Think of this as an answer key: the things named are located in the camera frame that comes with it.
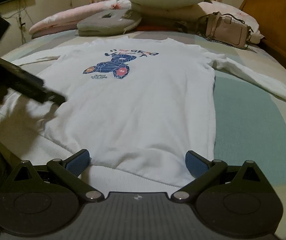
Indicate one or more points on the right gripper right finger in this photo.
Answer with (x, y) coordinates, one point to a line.
(205, 173)

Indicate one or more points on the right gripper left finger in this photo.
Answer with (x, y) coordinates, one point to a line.
(65, 173)

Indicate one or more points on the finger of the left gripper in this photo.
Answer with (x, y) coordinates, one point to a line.
(53, 96)

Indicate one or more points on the white printed sweatshirt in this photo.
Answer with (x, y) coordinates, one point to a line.
(138, 104)

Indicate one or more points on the pink floral folded quilt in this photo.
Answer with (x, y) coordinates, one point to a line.
(190, 14)

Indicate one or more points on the grey donut cushion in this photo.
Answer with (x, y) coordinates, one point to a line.
(109, 23)

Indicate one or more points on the pink leather handbag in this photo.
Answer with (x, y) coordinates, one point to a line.
(224, 28)

